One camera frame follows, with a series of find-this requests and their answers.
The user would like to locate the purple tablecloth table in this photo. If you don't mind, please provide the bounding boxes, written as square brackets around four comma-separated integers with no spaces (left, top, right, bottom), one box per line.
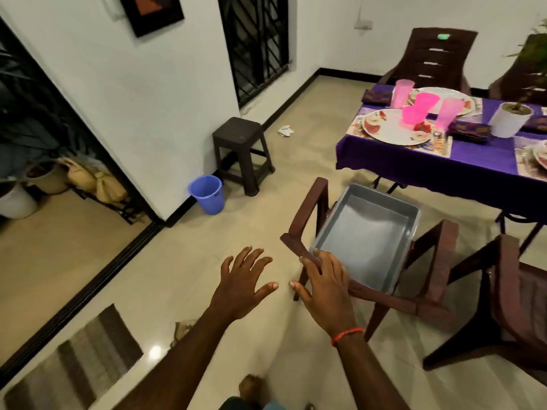
[335,83,547,226]

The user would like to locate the blue plastic bucket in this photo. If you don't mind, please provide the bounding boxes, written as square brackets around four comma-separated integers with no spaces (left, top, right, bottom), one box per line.
[188,175,226,216]

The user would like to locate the person's dark trousers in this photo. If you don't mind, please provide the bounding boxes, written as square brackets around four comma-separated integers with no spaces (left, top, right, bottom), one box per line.
[221,395,266,410]

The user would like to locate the black stool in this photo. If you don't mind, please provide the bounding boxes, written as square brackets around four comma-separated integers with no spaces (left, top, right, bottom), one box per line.
[212,117,276,197]

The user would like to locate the beige round planter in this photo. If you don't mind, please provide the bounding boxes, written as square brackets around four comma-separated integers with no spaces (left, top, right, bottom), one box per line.
[21,162,70,195]

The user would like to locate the person's left hand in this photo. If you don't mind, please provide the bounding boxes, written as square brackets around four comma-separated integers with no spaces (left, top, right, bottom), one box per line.
[207,245,280,325]

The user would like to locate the pink plastic bowl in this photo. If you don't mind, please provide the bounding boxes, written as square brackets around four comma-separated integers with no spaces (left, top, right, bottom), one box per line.
[400,106,427,130]
[414,92,442,116]

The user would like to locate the green plant in white pot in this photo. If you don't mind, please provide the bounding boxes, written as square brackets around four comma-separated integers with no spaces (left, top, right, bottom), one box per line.
[489,21,547,139]

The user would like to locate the striped brown rug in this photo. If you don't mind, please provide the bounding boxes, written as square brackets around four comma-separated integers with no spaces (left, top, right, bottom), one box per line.
[0,303,145,410]

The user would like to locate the red wrist thread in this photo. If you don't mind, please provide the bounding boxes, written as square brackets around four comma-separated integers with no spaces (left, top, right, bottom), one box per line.
[330,326,367,347]

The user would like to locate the person's left forearm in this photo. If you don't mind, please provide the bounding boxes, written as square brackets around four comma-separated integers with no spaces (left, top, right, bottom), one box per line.
[111,311,236,410]

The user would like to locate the black metal grille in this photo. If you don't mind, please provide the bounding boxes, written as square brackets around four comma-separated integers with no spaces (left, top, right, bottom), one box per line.
[216,0,292,109]

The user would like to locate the brown plastic chair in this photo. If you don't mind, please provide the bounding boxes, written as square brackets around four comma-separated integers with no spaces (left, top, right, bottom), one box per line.
[280,177,460,342]
[489,55,547,106]
[423,235,547,385]
[376,28,480,95]

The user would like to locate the grey plastic tray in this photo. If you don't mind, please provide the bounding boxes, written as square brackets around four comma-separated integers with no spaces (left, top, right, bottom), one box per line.
[309,183,422,294]

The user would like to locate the person's left foot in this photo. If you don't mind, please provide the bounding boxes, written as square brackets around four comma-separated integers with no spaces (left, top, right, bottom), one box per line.
[238,374,268,405]

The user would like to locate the brown paper bag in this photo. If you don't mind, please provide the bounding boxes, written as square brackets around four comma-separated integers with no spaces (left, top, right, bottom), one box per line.
[171,320,196,349]

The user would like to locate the person's right hand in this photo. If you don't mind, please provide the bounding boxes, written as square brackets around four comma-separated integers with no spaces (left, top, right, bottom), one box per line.
[289,250,360,338]

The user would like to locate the person's right forearm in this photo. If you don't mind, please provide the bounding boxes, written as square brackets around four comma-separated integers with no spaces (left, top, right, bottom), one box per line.
[335,335,411,410]

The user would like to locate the pink plastic cup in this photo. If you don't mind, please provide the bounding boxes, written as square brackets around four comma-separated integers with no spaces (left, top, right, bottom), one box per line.
[390,78,417,110]
[434,98,467,132]

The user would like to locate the white floral plate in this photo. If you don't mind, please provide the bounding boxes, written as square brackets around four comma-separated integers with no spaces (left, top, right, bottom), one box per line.
[410,87,477,118]
[532,141,547,171]
[361,109,434,147]

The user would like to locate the dark framed wall painting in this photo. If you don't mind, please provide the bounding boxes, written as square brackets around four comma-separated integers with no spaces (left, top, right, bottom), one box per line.
[117,0,186,39]

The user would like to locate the tan clay jug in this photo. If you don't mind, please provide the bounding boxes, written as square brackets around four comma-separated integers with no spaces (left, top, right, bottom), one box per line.
[60,158,99,195]
[94,173,129,206]

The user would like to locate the small white planter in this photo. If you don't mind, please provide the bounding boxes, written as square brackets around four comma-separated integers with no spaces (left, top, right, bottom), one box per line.
[0,179,39,220]

